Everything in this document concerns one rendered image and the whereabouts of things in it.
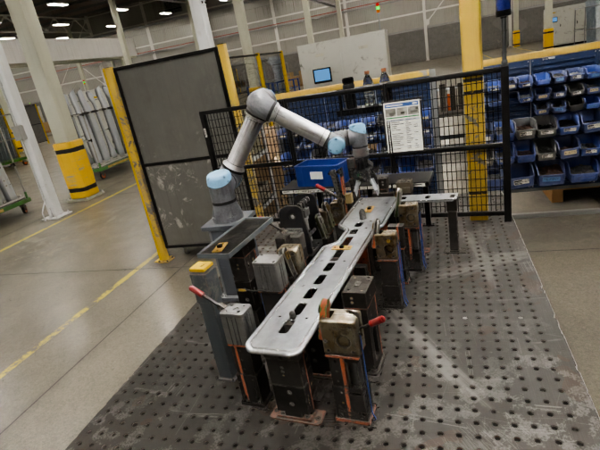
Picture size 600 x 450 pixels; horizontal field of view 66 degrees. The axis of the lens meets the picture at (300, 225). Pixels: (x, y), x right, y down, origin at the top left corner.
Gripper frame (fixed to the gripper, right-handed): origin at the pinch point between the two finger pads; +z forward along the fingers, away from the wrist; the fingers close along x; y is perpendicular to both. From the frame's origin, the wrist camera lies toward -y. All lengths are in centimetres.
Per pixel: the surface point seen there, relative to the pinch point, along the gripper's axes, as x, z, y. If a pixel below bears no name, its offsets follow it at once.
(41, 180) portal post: -630, 50, -296
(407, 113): 13, -28, -55
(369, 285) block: 21, 4, 82
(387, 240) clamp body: 18.7, 5.5, 43.4
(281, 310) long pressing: -6, 7, 96
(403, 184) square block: 13.0, 3.4, -23.5
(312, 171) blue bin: -43, -4, -36
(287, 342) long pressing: 4, 6, 113
